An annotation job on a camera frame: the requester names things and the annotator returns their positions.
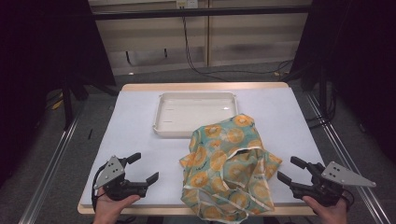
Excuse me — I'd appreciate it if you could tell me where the white plastic tray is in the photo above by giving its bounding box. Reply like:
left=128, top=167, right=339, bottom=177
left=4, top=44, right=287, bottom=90
left=152, top=91, right=239, bottom=139

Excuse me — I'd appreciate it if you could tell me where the person's right hand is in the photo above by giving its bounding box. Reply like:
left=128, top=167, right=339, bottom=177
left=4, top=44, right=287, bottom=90
left=302, top=195, right=349, bottom=224

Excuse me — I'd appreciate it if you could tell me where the person's left hand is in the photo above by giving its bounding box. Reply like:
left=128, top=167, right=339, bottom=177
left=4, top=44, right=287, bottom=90
left=92, top=188, right=142, bottom=224

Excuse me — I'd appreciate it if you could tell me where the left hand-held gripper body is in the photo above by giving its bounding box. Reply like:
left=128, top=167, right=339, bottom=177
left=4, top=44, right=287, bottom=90
left=92, top=154, right=148, bottom=202

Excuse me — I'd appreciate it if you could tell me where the black stand leg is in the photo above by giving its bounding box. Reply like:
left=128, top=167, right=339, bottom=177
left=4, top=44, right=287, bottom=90
left=61, top=82, right=75, bottom=131

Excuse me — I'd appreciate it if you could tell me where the right hand-held gripper cable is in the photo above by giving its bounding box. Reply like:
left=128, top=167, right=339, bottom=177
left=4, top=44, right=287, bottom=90
left=340, top=189, right=356, bottom=206

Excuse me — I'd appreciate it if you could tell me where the orange-print cloth bag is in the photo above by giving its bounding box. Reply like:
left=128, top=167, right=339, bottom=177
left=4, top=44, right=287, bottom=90
left=179, top=114, right=283, bottom=224

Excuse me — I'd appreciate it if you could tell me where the dark curtain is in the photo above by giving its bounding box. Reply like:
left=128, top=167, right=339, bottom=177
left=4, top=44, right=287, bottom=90
left=289, top=0, right=396, bottom=162
left=0, top=0, right=117, bottom=188

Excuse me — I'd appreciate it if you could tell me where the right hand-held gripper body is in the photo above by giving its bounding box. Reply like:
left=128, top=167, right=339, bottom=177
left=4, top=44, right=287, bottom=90
left=291, top=161, right=377, bottom=208

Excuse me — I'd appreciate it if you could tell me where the black wall cable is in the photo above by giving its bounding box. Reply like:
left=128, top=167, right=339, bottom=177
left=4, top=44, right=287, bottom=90
left=181, top=16, right=295, bottom=82

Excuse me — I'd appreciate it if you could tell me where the aluminium floor rail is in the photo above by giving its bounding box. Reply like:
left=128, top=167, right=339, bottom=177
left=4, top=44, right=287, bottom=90
left=304, top=91, right=391, bottom=224
left=18, top=102, right=87, bottom=224

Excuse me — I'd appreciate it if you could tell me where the black horizontal bar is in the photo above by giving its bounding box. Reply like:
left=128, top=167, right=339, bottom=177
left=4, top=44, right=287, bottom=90
left=92, top=5, right=312, bottom=21

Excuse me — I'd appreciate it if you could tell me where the white wall socket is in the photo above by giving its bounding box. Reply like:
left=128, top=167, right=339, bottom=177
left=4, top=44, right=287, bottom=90
left=176, top=0, right=199, bottom=9

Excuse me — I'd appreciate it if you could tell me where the white table mat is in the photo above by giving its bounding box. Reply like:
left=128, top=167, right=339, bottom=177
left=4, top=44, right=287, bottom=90
left=79, top=87, right=326, bottom=208

